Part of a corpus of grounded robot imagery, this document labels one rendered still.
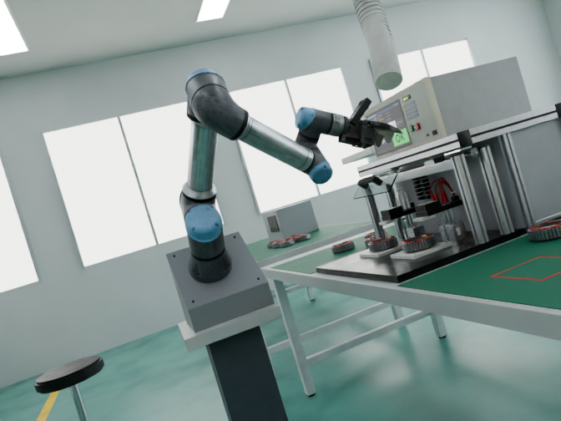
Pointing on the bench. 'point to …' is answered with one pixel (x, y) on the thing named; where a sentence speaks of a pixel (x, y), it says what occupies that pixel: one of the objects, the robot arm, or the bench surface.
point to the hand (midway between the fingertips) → (394, 131)
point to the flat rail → (424, 171)
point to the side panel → (536, 169)
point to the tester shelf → (463, 139)
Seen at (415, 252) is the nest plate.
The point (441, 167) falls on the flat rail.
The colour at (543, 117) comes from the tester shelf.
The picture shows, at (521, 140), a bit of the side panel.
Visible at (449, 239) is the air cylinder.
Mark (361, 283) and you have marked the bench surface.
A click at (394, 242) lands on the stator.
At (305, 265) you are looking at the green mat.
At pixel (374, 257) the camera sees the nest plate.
